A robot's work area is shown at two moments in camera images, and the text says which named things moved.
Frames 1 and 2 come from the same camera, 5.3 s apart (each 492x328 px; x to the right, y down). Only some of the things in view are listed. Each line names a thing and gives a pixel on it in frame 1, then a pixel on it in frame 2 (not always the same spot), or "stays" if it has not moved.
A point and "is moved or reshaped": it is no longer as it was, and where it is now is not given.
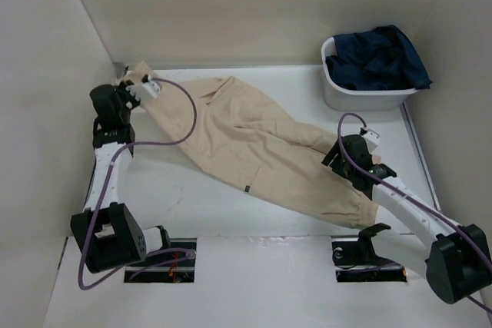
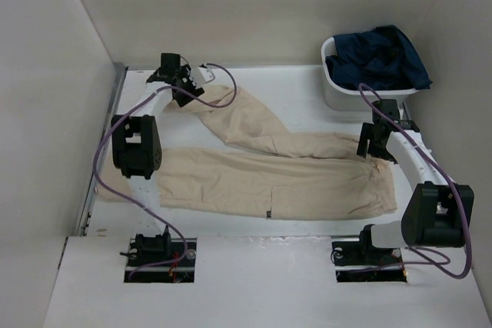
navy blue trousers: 380,58 stays
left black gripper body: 128,101 → 186,81
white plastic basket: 347,99 stays
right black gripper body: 339,166 → 377,148
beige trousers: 260,149 is moved or reshaped
